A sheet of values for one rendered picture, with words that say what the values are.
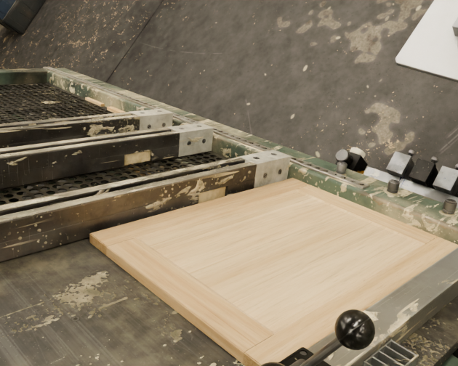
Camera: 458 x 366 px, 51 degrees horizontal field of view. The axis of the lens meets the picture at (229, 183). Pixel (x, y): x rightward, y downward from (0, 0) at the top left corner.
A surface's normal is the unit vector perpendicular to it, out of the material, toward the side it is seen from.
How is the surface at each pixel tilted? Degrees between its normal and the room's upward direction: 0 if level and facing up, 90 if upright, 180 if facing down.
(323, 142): 0
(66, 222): 90
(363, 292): 54
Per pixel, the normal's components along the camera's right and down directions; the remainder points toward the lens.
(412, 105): -0.52, -0.39
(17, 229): 0.69, 0.32
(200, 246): 0.10, -0.93
